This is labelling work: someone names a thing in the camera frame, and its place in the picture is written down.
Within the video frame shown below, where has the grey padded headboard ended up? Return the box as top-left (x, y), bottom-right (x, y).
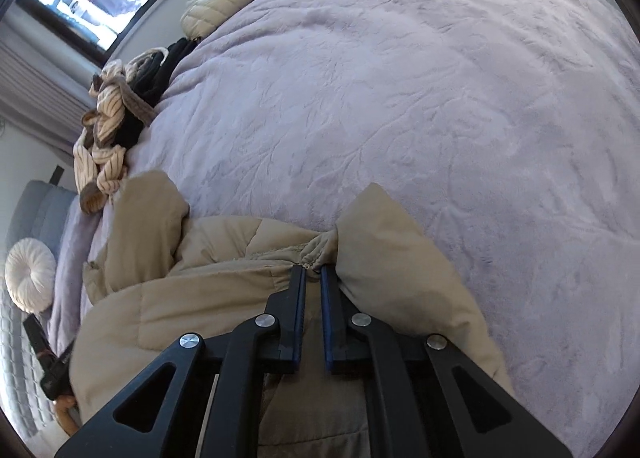
top-left (0, 179), bottom-right (78, 439)

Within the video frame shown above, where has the grey pleated curtain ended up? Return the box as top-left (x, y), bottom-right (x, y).
top-left (0, 21), bottom-right (98, 164)

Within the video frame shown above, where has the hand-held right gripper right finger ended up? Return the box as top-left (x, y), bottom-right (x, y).
top-left (320, 265), bottom-right (573, 458)

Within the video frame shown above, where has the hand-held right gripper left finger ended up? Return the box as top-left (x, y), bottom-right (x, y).
top-left (52, 265), bottom-right (307, 458)

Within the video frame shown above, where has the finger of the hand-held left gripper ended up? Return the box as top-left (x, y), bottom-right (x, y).
top-left (22, 315), bottom-right (53, 356)

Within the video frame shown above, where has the folded cream puffer jacket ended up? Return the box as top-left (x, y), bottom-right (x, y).
top-left (180, 0), bottom-right (267, 39)

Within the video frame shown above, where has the beige puffer jacket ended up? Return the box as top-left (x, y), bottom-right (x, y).
top-left (69, 171), bottom-right (516, 458)

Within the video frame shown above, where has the person's left hand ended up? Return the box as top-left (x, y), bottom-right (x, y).
top-left (52, 393), bottom-right (81, 435)

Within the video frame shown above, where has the lilac fleece blanket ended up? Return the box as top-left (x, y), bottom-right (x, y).
top-left (47, 0), bottom-right (640, 458)

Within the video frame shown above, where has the cream striped robe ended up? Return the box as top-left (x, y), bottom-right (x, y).
top-left (73, 47), bottom-right (173, 215)

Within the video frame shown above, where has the black garment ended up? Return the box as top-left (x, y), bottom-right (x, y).
top-left (115, 37), bottom-right (201, 149)

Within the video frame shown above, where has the round white pillow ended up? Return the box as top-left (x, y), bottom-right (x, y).
top-left (5, 238), bottom-right (57, 313)

